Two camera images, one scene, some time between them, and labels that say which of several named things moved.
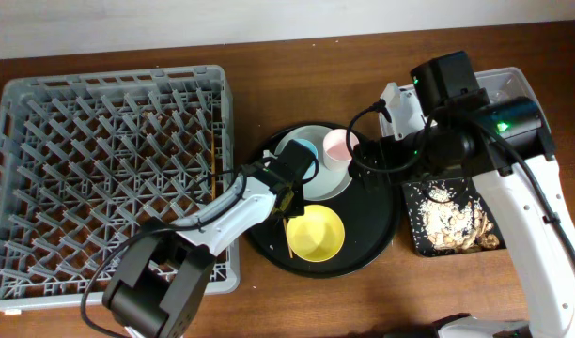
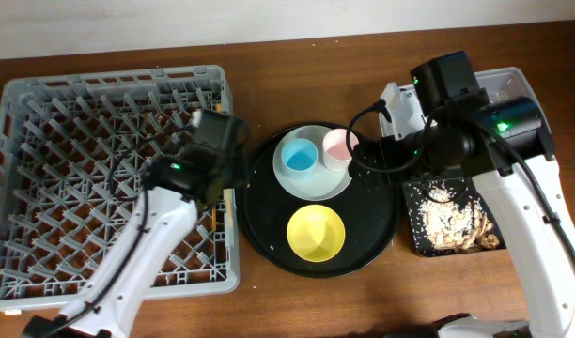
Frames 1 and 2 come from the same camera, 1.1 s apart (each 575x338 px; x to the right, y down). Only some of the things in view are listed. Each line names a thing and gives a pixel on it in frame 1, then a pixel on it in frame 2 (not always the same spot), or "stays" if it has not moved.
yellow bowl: [317, 236] stays
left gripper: [294, 199] → [238, 153]
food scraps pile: [452, 223] stays
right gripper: [365, 161] stays
